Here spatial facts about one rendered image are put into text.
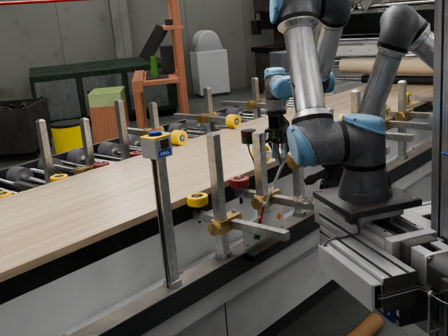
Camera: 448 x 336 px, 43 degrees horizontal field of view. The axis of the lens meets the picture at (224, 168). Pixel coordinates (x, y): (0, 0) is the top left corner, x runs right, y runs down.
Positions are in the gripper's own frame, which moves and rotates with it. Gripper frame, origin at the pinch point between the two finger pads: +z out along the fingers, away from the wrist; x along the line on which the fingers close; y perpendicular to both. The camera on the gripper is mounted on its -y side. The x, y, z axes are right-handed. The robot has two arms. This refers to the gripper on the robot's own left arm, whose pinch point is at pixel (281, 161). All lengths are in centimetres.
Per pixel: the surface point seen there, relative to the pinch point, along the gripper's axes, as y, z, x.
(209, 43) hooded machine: -797, 1, -364
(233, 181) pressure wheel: -5.3, 10.6, -22.3
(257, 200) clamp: 4.3, 14.7, -9.2
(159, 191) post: 50, -3, -26
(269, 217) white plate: 0.1, 23.2, -5.8
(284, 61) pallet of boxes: -465, 7, -128
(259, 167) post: 1.8, 2.0, -8.0
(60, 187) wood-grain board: 11, 11, -96
